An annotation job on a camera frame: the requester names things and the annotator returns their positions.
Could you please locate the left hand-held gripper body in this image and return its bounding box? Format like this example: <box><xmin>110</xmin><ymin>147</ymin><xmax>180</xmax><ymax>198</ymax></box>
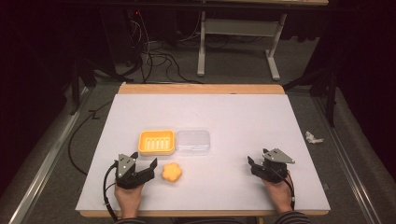
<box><xmin>115</xmin><ymin>152</ymin><xmax>156</xmax><ymax>190</ymax></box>

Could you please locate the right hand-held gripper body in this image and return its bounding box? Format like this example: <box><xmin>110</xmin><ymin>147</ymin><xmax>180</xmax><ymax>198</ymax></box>
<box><xmin>250</xmin><ymin>147</ymin><xmax>296</xmax><ymax>184</ymax></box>

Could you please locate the person's left hand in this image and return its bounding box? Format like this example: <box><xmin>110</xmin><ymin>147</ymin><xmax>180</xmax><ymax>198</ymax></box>
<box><xmin>114</xmin><ymin>182</ymin><xmax>145</xmax><ymax>219</ymax></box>

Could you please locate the person's right hand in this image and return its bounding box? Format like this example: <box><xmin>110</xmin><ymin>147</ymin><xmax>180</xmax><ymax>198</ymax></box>
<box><xmin>262</xmin><ymin>174</ymin><xmax>294</xmax><ymax>215</ymax></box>

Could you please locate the orange flower-shaped soap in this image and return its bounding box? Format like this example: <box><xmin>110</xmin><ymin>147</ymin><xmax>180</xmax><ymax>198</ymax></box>
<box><xmin>161</xmin><ymin>161</ymin><xmax>183</xmax><ymax>183</ymax></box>

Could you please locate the yellow soap dish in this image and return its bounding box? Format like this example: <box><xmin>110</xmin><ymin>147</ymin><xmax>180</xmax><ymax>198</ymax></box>
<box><xmin>137</xmin><ymin>129</ymin><xmax>177</xmax><ymax>157</ymax></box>

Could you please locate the clear plastic lid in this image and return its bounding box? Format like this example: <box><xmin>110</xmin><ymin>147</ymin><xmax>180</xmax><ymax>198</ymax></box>
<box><xmin>175</xmin><ymin>128</ymin><xmax>212</xmax><ymax>156</ymax></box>

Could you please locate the crumpled white paper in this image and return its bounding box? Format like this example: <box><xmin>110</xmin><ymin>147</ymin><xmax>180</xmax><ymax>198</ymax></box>
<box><xmin>304</xmin><ymin>131</ymin><xmax>325</xmax><ymax>145</ymax></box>

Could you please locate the white table mat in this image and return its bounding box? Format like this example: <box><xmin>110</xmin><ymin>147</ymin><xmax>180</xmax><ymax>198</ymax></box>
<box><xmin>75</xmin><ymin>93</ymin><xmax>332</xmax><ymax>213</ymax></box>

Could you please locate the black metal stand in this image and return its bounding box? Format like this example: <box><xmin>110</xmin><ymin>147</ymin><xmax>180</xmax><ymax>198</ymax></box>
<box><xmin>282</xmin><ymin>66</ymin><xmax>340</xmax><ymax>128</ymax></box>
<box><xmin>68</xmin><ymin>57</ymin><xmax>98</xmax><ymax>117</ymax></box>

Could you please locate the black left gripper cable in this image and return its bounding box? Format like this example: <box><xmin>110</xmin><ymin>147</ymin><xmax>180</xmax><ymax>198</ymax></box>
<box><xmin>103</xmin><ymin>161</ymin><xmax>120</xmax><ymax>222</ymax></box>

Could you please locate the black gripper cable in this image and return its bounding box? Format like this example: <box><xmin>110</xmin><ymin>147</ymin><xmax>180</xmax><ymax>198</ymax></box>
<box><xmin>270</xmin><ymin>167</ymin><xmax>297</xmax><ymax>211</ymax></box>
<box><xmin>103</xmin><ymin>161</ymin><xmax>120</xmax><ymax>222</ymax></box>

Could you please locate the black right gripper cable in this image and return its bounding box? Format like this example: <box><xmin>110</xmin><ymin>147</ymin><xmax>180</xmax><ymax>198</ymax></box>
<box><xmin>270</xmin><ymin>167</ymin><xmax>297</xmax><ymax>211</ymax></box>

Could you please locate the black floor cable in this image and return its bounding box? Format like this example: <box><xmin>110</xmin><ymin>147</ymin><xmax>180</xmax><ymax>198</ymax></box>
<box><xmin>67</xmin><ymin>100</ymin><xmax>114</xmax><ymax>177</ymax></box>

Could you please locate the metal floor rail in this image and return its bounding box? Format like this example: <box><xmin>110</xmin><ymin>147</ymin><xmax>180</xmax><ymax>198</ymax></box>
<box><xmin>8</xmin><ymin>87</ymin><xmax>91</xmax><ymax>224</ymax></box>
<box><xmin>312</xmin><ymin>95</ymin><xmax>376</xmax><ymax>224</ymax></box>

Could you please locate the tangle of cables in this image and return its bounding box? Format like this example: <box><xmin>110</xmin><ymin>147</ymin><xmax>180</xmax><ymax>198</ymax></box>
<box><xmin>123</xmin><ymin>10</ymin><xmax>204</xmax><ymax>85</ymax></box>

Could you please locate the white metal desk frame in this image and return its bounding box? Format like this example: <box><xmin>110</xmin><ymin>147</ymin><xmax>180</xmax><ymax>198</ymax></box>
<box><xmin>196</xmin><ymin>10</ymin><xmax>288</xmax><ymax>82</ymax></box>

